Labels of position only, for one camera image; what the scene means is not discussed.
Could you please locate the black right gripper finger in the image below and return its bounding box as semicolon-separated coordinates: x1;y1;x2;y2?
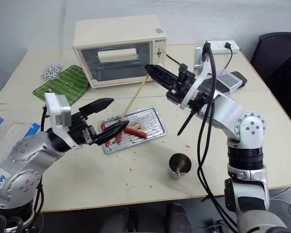
146;70;174;92
145;65;179;84

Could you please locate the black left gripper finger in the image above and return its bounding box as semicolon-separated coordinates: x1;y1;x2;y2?
94;120;130;147
78;98;115;118

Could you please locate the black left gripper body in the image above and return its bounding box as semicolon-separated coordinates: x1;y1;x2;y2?
67;111;99;147

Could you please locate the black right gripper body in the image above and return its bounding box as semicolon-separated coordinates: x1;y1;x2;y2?
166;63;197;105

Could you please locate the long wooden skewer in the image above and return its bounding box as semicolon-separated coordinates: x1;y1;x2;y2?
122;74;150;118

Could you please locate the long red sausage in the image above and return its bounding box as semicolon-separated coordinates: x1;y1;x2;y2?
123;127;147;139

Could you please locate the silver ribbed metal tray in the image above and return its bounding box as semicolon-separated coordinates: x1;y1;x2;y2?
98;106;166;155

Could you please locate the steel cup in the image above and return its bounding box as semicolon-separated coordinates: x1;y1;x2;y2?
168;152;193;181

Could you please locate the green football pitch mat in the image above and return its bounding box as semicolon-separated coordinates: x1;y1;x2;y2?
32;64;89;106

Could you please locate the silver metal stand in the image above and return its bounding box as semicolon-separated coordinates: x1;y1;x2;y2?
193;46;209;74

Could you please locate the white dotted box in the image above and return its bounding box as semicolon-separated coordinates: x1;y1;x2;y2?
217;72;243;95

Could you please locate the pile of small football tokens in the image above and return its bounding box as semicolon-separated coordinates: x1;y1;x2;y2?
40;63;64;80

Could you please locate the white power strip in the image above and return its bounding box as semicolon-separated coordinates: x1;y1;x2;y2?
203;39;241;55

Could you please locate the cream toaster oven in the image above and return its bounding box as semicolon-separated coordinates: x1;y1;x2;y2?
72;14;168;89

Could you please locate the black and white box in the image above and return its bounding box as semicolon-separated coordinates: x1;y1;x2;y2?
201;71;248;94

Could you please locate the clear plastic bin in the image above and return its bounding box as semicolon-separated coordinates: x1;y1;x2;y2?
0;109;48;151

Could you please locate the dark rounded shape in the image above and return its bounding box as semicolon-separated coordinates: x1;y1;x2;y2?
103;207;137;233
164;202;197;233

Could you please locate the black office chair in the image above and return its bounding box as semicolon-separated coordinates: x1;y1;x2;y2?
249;32;291;130

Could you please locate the black oven power cord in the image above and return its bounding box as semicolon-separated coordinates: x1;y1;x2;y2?
165;53;184;67

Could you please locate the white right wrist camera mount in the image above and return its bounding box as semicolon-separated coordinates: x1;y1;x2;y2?
178;58;214;110

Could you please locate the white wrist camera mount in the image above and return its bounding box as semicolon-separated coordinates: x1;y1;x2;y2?
178;58;214;110
44;92;71;133

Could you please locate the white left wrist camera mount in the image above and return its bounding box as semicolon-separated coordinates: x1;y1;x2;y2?
44;92;71;133

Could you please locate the black pointed strap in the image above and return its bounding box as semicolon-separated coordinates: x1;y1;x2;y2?
177;109;194;137

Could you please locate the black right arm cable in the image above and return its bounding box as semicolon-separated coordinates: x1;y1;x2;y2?
197;41;241;233

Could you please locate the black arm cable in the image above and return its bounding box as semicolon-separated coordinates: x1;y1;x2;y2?
197;41;241;233
40;105;50;132

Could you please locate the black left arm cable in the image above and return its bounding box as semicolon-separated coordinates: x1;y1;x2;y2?
40;105;50;132

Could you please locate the black plug with cord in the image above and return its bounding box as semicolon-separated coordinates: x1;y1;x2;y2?
215;41;234;77

